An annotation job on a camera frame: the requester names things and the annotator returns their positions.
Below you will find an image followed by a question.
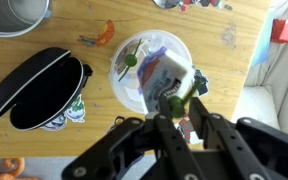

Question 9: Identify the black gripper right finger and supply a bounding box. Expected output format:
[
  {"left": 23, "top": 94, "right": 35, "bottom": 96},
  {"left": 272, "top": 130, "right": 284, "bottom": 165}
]
[{"left": 188, "top": 97, "right": 272, "bottom": 180}]

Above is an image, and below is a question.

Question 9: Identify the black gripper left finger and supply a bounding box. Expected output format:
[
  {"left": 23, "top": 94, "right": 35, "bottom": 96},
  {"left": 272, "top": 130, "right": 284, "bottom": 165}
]
[{"left": 154, "top": 95, "right": 206, "bottom": 180}]

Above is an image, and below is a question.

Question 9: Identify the clear plastic cup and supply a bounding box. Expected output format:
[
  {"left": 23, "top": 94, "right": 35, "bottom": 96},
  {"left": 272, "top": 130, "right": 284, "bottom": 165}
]
[{"left": 108, "top": 29, "right": 197, "bottom": 116}]

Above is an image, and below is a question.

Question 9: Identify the silver metal cup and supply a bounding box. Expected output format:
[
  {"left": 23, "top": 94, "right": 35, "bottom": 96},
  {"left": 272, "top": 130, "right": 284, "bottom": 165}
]
[{"left": 0, "top": 0, "right": 53, "bottom": 38}]

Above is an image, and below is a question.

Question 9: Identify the small dark flat figure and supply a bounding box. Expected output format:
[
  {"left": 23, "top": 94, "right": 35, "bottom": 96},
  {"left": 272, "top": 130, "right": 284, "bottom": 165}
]
[{"left": 193, "top": 68, "right": 210, "bottom": 97}]

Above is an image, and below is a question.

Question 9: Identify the cream sofa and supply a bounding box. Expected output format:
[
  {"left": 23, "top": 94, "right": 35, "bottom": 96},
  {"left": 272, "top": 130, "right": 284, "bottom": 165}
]
[{"left": 232, "top": 0, "right": 288, "bottom": 140}]

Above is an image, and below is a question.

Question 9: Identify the wooden table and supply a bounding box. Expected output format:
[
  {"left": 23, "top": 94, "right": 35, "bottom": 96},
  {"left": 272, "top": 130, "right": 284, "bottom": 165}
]
[{"left": 0, "top": 0, "right": 272, "bottom": 160}]

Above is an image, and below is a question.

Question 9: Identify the red box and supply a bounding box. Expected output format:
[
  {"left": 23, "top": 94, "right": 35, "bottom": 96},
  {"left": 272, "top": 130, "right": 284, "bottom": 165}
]
[{"left": 270, "top": 18, "right": 288, "bottom": 45}]

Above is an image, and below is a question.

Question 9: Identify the flat orange green figure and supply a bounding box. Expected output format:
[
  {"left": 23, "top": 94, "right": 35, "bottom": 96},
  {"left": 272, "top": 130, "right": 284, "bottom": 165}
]
[{"left": 77, "top": 19, "right": 116, "bottom": 48}]

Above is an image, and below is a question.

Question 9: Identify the flat red Santa figure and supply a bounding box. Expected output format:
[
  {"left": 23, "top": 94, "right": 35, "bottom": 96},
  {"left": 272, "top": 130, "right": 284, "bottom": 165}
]
[{"left": 178, "top": 0, "right": 234, "bottom": 13}]

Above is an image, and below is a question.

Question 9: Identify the black bowl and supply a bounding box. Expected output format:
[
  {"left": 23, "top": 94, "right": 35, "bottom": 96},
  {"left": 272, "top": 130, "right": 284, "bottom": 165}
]
[{"left": 0, "top": 46, "right": 94, "bottom": 132}]

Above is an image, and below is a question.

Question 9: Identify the orange octopus plush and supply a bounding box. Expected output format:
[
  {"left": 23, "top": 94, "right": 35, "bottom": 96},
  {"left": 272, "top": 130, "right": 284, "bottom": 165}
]
[{"left": 0, "top": 157, "right": 40, "bottom": 180}]

